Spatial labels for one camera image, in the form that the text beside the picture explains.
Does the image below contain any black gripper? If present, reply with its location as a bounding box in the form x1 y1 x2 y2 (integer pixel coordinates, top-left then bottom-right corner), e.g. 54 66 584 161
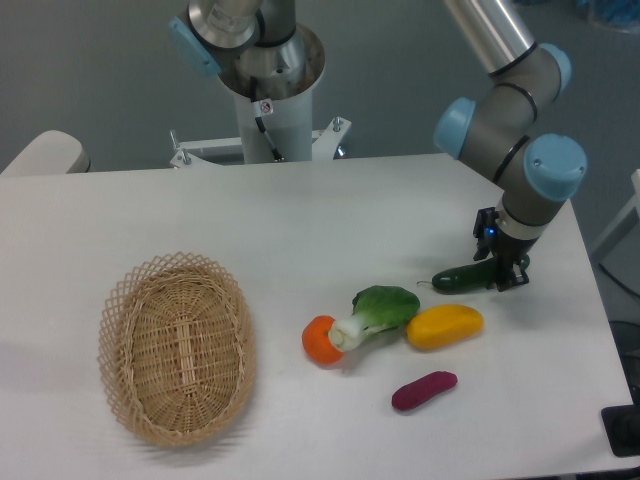
473 207 539 292

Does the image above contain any dark green cucumber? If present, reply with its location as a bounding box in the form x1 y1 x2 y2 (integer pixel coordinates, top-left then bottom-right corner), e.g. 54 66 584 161
417 259 487 295

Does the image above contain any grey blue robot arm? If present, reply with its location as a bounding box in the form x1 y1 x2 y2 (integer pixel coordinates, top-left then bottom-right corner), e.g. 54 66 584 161
168 1 587 291

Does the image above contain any yellow mango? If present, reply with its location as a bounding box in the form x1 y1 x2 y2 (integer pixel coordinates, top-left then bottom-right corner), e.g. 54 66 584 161
406 304 484 350

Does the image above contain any green bok choy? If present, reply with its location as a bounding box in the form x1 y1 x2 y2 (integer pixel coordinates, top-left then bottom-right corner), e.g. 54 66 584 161
328 285 421 352

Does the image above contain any purple sweet potato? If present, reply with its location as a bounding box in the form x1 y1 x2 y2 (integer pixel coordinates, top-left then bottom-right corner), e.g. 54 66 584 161
391 371 458 412

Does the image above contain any white furniture leg right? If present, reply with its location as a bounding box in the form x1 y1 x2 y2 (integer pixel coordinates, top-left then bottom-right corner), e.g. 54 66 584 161
588 168 640 257

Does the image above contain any black device at table edge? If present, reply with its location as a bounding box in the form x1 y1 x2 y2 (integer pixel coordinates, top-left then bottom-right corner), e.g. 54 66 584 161
601 405 639 458

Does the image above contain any orange round fruit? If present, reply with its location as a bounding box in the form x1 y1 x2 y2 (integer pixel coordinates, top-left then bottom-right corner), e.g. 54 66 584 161
301 315 344 365

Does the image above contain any woven wicker basket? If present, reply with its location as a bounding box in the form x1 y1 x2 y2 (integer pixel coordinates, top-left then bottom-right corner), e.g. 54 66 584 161
97 252 256 447

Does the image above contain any white chair armrest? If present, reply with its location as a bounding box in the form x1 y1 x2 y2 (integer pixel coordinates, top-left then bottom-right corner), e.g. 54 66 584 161
1 130 91 178

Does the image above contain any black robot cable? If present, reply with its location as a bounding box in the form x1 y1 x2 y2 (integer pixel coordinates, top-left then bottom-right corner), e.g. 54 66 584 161
248 74 286 163

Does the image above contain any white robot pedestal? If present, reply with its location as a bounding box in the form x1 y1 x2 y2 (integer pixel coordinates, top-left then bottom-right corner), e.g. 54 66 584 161
220 23 325 161

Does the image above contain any white metal base frame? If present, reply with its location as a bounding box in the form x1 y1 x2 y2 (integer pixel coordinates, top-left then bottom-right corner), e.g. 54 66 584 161
169 116 352 170

